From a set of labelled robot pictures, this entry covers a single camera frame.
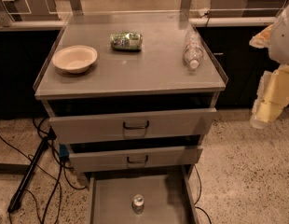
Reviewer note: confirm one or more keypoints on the grey middle drawer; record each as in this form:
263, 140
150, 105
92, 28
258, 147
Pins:
134, 158

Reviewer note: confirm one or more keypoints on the silver redbull can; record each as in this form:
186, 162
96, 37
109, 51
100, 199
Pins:
138, 204

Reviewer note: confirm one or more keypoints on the grey bottom drawer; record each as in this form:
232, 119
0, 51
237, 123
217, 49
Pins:
166, 192

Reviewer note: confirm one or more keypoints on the grey top drawer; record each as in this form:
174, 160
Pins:
136, 125

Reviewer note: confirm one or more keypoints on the green crushed can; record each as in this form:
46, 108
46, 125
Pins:
126, 41

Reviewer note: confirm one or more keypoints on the grey drawer cabinet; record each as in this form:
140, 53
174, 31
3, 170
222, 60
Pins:
123, 81

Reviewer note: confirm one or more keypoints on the clear plastic water bottle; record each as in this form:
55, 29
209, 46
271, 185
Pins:
193, 51

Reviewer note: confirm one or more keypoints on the blue box behind cabinet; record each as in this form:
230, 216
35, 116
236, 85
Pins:
63, 152

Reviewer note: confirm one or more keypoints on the white paper bowl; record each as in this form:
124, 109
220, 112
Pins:
75, 59

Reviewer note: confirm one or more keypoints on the grey drawer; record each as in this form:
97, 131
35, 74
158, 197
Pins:
166, 192
136, 125
134, 158

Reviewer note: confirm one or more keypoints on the black bar on floor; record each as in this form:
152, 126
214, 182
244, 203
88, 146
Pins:
15, 202

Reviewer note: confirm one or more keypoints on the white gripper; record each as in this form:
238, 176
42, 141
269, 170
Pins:
282, 38

